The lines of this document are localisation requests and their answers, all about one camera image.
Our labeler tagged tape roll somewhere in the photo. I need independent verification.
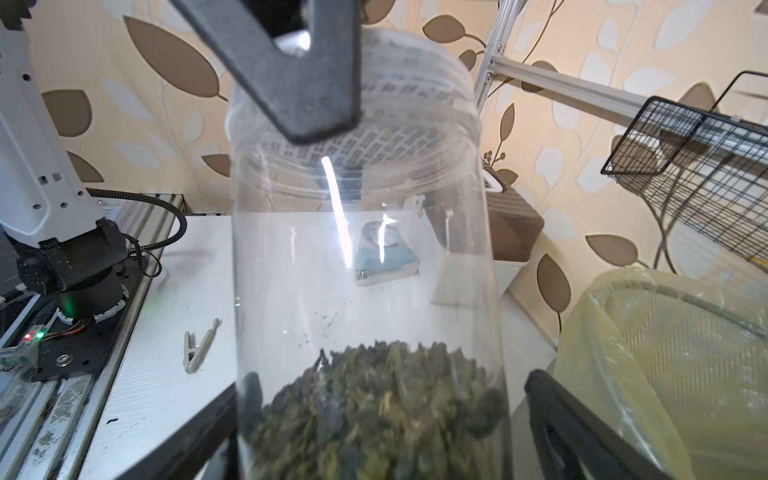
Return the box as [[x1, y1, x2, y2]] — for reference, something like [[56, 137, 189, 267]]
[[361, 221, 401, 248]]

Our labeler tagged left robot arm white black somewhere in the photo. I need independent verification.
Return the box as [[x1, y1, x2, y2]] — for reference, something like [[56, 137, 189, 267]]
[[1, 1, 188, 381]]

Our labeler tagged clear jar with tea leaves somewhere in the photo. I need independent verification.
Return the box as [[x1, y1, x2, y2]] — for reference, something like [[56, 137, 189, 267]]
[[227, 27, 512, 479]]

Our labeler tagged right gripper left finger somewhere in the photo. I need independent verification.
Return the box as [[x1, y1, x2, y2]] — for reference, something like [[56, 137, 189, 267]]
[[174, 0, 363, 144]]

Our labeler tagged grey clip on table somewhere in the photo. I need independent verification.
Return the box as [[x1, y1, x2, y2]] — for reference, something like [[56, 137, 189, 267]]
[[183, 318, 222, 374]]

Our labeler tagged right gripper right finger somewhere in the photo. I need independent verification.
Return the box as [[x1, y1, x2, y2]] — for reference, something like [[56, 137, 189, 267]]
[[524, 370, 670, 480]]

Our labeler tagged mesh trash bin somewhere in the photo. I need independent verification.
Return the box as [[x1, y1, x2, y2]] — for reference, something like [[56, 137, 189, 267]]
[[554, 266, 768, 480]]

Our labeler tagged brown lidded storage box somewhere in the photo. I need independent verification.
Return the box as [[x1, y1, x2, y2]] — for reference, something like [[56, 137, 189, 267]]
[[423, 164, 545, 303]]

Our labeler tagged yellow trash bag liner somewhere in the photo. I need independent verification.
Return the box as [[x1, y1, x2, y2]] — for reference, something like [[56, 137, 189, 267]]
[[551, 266, 768, 480]]

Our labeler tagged back wire basket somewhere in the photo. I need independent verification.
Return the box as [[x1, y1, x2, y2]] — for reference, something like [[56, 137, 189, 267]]
[[600, 96, 767, 270]]

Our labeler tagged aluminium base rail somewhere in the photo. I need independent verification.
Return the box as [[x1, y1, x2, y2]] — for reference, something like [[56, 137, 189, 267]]
[[1, 199, 178, 479]]

